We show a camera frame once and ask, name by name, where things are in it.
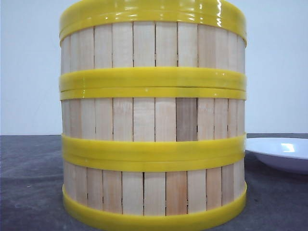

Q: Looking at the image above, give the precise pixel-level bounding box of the bamboo steamer tray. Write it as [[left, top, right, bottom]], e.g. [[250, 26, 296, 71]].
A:
[[59, 21, 246, 99], [61, 91, 245, 172], [62, 160, 247, 231]]

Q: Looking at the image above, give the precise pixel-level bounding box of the white plate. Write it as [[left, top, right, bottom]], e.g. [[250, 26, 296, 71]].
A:
[[246, 138, 308, 175]]

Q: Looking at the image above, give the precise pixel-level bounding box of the woven bamboo steamer lid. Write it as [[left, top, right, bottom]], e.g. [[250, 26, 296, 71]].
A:
[[59, 0, 247, 39]]

